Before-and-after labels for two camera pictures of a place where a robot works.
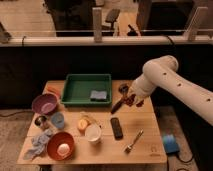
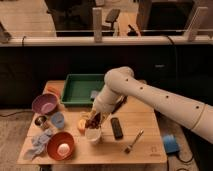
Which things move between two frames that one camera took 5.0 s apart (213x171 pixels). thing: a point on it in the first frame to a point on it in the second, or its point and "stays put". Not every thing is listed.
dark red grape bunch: x=129 y=100 to x=95 y=122
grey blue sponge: x=98 y=94 stays put
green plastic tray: x=87 y=89 stays put
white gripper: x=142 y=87 to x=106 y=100
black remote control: x=117 y=129 stays put
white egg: x=63 y=149 stays put
